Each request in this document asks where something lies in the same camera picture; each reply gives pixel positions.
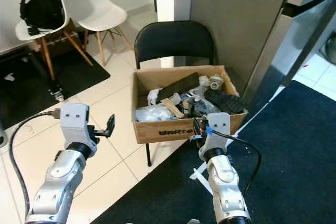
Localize brown cardboard rubbish box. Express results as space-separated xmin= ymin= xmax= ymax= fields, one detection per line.
xmin=131 ymin=66 xmax=248 ymax=145

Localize tan cardboard scrap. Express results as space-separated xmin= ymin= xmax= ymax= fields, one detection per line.
xmin=160 ymin=97 xmax=185 ymax=120

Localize white floor tape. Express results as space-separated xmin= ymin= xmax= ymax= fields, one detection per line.
xmin=191 ymin=160 xmax=211 ymax=182

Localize black foam slab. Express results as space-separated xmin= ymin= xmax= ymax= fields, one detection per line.
xmin=157 ymin=72 xmax=200 ymax=101

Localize white crumpled paper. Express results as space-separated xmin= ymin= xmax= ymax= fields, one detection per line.
xmin=147 ymin=89 xmax=161 ymax=105

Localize clear plastic bottle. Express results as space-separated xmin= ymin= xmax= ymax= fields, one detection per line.
xmin=207 ymin=74 xmax=225 ymax=91

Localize black floor mat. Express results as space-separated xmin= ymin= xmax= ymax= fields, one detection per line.
xmin=0 ymin=51 xmax=111 ymax=129

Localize small brown cardboard box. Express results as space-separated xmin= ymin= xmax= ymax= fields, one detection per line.
xmin=39 ymin=33 xmax=85 ymax=59

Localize black folding chair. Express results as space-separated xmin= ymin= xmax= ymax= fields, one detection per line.
xmin=134 ymin=20 xmax=216 ymax=167

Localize dark blue carpet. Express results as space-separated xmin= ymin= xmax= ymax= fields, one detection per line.
xmin=92 ymin=80 xmax=336 ymax=224

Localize steel grey refrigerator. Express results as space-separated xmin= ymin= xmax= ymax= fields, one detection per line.
xmin=189 ymin=0 xmax=336 ymax=104

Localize white plastic chair wooden legs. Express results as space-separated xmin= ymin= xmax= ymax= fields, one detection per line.
xmin=59 ymin=0 xmax=133 ymax=66
xmin=15 ymin=0 xmax=92 ymax=80

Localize black backpack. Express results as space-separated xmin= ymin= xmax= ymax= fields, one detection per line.
xmin=20 ymin=0 xmax=66 ymax=30

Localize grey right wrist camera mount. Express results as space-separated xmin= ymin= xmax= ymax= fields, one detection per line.
xmin=198 ymin=112 xmax=232 ymax=159

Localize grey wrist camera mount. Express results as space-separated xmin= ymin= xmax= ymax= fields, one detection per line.
xmin=59 ymin=103 xmax=98 ymax=148
xmin=198 ymin=112 xmax=232 ymax=159

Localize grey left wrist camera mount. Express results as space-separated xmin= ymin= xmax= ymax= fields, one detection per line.
xmin=59 ymin=103 xmax=98 ymax=148

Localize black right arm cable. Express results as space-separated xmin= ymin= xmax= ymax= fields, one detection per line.
xmin=210 ymin=129 xmax=262 ymax=196

